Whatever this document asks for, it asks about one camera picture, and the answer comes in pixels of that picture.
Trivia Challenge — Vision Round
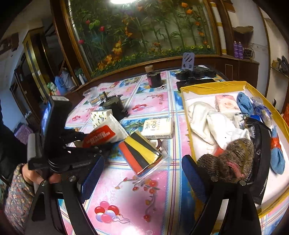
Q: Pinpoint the light blue knitted cloth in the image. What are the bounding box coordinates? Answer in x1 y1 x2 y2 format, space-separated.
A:
237 92 255 116

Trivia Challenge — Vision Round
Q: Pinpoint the white yellow rolled poster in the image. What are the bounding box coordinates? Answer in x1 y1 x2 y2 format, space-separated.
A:
210 1 227 55

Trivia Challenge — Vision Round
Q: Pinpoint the white cloth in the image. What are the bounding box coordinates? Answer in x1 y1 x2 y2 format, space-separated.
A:
187 101 250 150

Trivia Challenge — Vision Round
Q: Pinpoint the red white tissue pack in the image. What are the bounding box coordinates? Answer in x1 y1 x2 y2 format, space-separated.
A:
82 114 128 148

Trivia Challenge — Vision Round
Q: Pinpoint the black camera device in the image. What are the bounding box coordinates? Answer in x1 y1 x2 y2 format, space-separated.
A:
175 66 217 81

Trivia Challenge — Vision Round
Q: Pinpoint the dotted tissue box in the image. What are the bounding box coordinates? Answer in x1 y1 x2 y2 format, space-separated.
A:
91 109 112 128

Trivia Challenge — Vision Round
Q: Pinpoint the clear plastic cup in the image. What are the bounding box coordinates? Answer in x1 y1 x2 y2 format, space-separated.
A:
83 87 100 106

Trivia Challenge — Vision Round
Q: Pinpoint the blue white patterned plastic bag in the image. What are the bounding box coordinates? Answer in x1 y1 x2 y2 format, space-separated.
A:
251 97 272 129

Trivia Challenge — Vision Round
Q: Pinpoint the flower picture glass panel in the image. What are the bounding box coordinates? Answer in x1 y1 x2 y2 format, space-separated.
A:
63 1 215 78

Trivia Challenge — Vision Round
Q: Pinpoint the floral pink tablecloth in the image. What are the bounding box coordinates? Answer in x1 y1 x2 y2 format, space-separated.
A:
57 69 289 235

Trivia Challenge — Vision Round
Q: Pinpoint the black small device on table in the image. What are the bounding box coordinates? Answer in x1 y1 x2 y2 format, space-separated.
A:
100 92 128 121

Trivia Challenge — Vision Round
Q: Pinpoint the person left hand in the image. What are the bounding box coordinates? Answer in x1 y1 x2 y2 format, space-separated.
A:
21 164 61 185

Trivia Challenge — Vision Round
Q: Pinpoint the pink tissue pack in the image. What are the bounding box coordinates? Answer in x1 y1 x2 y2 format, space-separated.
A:
215 95 241 119

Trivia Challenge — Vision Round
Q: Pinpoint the striped red yellow black pack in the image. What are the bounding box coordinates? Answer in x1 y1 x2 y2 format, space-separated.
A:
118 131 164 177

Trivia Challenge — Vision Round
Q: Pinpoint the brown fuzzy slipper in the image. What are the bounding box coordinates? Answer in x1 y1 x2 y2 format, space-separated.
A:
197 138 254 183

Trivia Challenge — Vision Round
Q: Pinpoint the black cylindrical cup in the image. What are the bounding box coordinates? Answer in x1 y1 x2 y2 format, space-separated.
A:
147 71 162 88

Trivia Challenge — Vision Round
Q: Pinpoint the purple phone stand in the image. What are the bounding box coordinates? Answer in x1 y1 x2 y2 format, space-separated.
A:
181 52 195 71

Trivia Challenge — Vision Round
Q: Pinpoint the blue red glove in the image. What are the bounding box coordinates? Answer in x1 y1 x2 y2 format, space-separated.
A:
270 126 286 175

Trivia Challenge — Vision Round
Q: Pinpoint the purple bottle pair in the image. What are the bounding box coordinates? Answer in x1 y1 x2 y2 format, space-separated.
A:
233 41 243 59

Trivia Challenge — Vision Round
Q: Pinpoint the black plastic bag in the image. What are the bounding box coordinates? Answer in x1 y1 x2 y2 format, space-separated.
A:
245 117 271 205

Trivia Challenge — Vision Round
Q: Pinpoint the white face tissue pack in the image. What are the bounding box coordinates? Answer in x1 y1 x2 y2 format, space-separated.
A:
141 117 174 140

